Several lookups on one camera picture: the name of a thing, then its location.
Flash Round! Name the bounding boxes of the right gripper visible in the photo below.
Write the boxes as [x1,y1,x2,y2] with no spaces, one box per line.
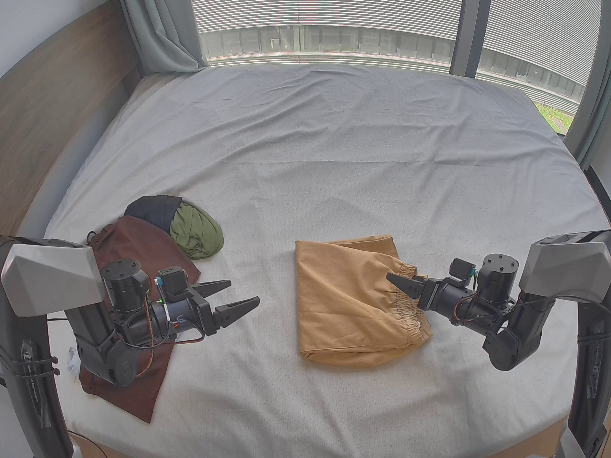
[385,272,479,326]

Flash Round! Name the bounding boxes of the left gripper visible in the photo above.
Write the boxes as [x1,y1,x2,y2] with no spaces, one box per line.
[152,279,261,340]

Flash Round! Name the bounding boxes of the tan shorts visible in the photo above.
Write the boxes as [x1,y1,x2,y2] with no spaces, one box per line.
[295,235,434,368]

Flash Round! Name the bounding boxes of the bed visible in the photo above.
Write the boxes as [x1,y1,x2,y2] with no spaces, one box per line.
[0,0,604,458]

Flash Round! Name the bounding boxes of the green garment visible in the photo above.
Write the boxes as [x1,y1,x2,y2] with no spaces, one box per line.
[169,201,225,260]

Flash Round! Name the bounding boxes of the dark brown garment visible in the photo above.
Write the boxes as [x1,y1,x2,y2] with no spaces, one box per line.
[79,215,201,423]

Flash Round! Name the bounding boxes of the black garment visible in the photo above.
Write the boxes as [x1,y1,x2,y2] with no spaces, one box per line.
[125,195,184,232]

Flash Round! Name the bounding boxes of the grey-green curtain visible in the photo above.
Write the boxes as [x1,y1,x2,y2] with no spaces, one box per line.
[115,0,211,74]
[565,0,611,170]

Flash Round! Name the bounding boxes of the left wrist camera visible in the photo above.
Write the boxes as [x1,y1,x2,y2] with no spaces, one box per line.
[157,266,190,302]

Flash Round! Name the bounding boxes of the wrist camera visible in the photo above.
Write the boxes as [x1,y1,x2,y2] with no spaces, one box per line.
[157,266,190,302]
[449,258,477,287]

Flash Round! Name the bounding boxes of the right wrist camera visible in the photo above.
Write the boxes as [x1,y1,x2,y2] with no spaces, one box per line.
[449,258,477,287]

